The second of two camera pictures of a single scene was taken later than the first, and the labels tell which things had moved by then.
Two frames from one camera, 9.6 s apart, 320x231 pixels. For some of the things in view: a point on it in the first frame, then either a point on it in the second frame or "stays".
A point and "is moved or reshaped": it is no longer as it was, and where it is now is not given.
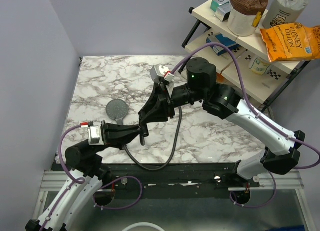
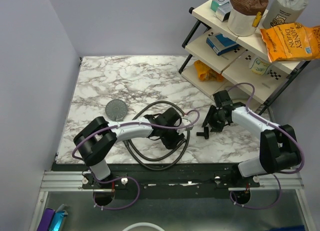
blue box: (219, 38) stays
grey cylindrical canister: (286, 8) stays
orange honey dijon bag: (293, 40) stays
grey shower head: (117, 109) stays
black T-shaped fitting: (144, 133) is moved or reshaped
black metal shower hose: (142, 142) → (162, 159)
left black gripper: (117, 136) → (172, 144)
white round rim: (143, 224) stays
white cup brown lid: (243, 8) stays
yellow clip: (256, 21) stays
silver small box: (223, 12) stays
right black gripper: (162, 110) → (217, 127)
